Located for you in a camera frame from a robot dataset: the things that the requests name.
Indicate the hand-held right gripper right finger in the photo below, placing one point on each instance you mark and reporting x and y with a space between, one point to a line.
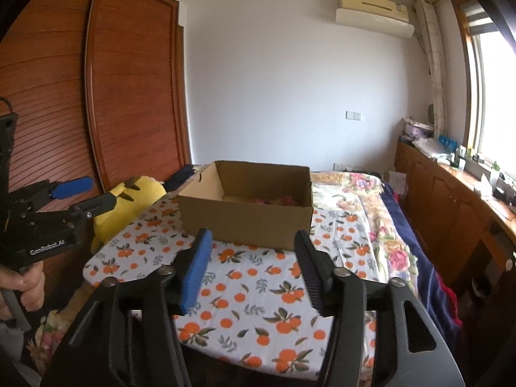
310 274

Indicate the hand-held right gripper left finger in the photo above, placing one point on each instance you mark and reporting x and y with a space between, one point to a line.
197 274

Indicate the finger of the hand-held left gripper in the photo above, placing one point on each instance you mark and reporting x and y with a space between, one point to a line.
72 187
96 205

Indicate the cardboard box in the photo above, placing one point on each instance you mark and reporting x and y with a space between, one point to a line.
242 221

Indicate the pink snack packet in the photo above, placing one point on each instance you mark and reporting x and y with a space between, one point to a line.
282 200

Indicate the person's left hand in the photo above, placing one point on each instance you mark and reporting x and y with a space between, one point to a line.
30 286

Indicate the yellow plush toy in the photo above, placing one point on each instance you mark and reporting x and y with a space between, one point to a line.
133 201

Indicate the orange-print tablecloth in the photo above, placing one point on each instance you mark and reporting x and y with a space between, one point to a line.
250 290

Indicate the floral blanket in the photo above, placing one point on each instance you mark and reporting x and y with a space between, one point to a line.
383 229

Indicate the navy blanket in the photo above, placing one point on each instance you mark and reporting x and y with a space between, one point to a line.
423 266

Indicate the wooden slatted wardrobe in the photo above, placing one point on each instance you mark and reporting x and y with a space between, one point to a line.
133 88

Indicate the white paper bag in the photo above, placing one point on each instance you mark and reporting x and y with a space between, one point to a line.
396 182

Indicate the long wooden cabinet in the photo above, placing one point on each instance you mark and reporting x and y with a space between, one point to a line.
435 201

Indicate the clear plastic bag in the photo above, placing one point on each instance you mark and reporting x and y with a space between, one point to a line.
429 145

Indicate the stack of purple boxes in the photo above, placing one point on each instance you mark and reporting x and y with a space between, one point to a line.
417 131

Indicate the blue bottles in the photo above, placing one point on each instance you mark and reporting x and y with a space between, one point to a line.
447 142

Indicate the white tissue pack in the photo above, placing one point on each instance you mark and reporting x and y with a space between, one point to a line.
483 185

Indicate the patterned curtain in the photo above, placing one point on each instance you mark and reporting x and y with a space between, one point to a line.
435 68

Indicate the window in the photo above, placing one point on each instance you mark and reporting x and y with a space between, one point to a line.
496 100

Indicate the white wall socket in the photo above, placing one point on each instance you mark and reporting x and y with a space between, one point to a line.
344 166

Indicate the white wall switch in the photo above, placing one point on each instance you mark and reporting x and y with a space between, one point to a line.
353 115

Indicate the wall air conditioner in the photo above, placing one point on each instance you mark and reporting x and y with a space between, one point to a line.
375 22

